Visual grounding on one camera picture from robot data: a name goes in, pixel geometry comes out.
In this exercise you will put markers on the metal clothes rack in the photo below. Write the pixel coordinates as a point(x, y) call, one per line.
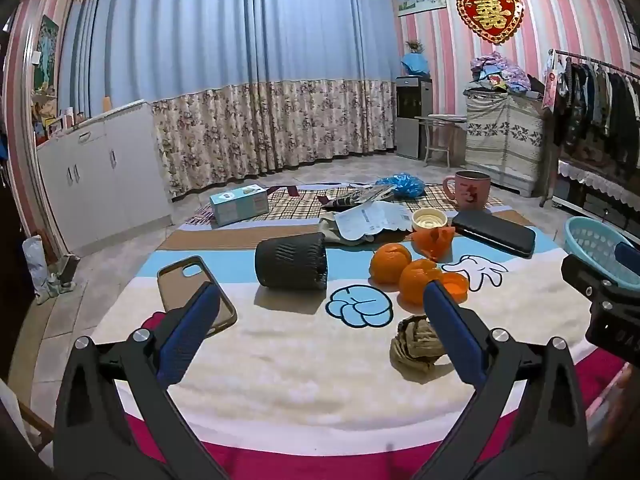
point(575, 56)

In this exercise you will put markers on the black mesh cylinder holder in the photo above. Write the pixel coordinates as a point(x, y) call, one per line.
point(290, 262)

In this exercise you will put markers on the grey water dispenser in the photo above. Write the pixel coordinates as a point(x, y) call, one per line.
point(412, 117)

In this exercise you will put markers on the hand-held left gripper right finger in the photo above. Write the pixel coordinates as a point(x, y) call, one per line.
point(452, 330)

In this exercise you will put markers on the teal tissue box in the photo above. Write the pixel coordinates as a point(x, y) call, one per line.
point(237, 205)

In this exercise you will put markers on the brown paper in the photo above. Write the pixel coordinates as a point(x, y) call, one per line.
point(412, 345)

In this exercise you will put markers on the patterned cloth covered cabinet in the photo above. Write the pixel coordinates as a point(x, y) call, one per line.
point(502, 140)

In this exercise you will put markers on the row of hanging clothes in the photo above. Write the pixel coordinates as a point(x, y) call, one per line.
point(600, 105)

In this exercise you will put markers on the green wall poster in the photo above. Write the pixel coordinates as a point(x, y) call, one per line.
point(47, 55)

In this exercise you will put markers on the lace covered low cabinet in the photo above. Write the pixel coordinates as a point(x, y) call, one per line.
point(595, 180)

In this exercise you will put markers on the large orange peel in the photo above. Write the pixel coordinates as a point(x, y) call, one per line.
point(432, 240)

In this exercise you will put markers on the striped foil packet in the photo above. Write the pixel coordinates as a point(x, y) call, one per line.
point(350, 197)

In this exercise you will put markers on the white cabinet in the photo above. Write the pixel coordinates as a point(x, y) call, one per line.
point(100, 175)

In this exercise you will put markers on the small orange container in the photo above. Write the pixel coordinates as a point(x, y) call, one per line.
point(106, 104)

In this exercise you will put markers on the pink hanging bag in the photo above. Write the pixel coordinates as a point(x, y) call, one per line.
point(550, 80)

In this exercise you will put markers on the blue cloth bundle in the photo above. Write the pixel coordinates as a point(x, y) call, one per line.
point(415, 64)

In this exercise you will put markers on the red heart wall decoration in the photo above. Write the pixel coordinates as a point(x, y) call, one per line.
point(490, 10)

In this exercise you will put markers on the blue plastic bag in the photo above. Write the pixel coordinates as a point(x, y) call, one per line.
point(400, 185)

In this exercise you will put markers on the small cream plastic cup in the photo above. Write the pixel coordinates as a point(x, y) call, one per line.
point(429, 219)

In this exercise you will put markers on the small folding table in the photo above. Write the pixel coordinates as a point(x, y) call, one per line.
point(440, 140)

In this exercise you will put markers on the blue floral curtain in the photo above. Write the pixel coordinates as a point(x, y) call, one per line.
point(225, 60)

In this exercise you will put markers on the pile of folded clothes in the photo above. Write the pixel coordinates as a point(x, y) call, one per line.
point(497, 72)

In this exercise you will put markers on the teal plastic basket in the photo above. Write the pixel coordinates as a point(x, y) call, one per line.
point(597, 247)

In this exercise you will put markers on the cartoon printed blanket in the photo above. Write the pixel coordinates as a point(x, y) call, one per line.
point(280, 360)

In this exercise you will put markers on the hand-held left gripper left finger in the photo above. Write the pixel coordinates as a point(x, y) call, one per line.
point(192, 330)

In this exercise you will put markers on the small black box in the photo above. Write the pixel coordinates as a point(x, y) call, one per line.
point(67, 266)

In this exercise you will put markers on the small dried plant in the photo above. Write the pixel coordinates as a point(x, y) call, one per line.
point(414, 46)

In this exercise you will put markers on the black flat case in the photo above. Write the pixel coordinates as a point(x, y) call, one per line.
point(492, 232)

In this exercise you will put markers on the brown phone case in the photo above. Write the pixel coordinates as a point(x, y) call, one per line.
point(175, 290)

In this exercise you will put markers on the white plastic bag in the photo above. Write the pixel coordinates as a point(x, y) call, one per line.
point(37, 265)

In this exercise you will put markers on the small photo frame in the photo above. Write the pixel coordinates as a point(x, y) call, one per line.
point(56, 126)

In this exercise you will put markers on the pink cartoon mug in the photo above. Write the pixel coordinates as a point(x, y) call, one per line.
point(467, 190)

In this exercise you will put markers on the whole orange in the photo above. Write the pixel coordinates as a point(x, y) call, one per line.
point(417, 282)
point(390, 262)

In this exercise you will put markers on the small orange peel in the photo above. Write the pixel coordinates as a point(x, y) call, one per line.
point(457, 285)

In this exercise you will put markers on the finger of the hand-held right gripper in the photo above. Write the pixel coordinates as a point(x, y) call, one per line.
point(585, 280)
point(629, 260)

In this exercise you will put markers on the white bottle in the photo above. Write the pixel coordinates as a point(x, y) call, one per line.
point(69, 116)

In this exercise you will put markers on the plaid blanket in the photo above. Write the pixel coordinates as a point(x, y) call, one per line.
point(290, 205)

